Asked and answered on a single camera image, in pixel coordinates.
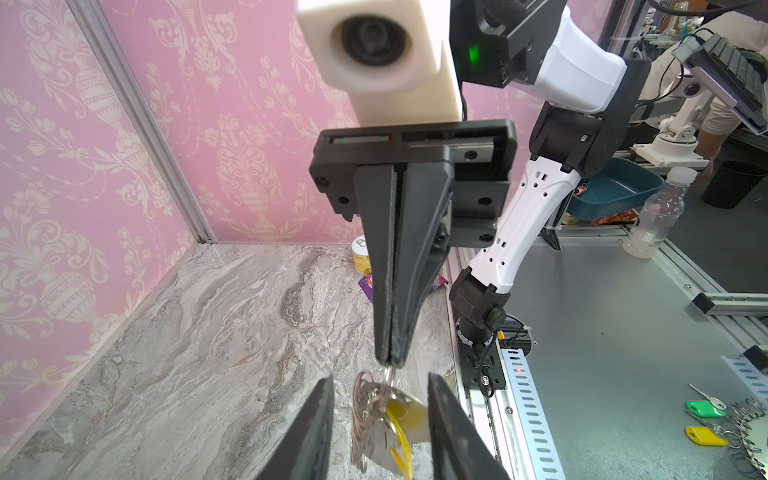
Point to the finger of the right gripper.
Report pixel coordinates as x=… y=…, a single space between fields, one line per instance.
x=422 y=244
x=376 y=194

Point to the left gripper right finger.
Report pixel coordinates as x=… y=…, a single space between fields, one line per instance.
x=458 y=452

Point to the teal plastic bin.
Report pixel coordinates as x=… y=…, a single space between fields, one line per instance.
x=621 y=186

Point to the spare yellow key tag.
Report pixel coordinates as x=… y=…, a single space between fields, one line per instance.
x=704 y=436

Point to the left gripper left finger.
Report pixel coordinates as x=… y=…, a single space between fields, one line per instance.
x=304 y=451

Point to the green key tag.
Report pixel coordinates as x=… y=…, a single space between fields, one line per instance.
x=707 y=407

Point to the yellow can white lid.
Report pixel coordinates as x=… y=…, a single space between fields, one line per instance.
x=361 y=259

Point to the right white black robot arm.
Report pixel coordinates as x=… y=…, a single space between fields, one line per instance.
x=476 y=120

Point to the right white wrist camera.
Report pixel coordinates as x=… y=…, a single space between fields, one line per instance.
x=391 y=57

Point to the black waste bin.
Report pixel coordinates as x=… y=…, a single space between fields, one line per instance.
x=732 y=182

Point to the clear plastic bottle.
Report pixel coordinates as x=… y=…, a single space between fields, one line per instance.
x=659 y=214

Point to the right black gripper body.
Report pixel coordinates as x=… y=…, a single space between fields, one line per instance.
x=457 y=173

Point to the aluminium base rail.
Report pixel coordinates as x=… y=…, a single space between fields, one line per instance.
x=511 y=424

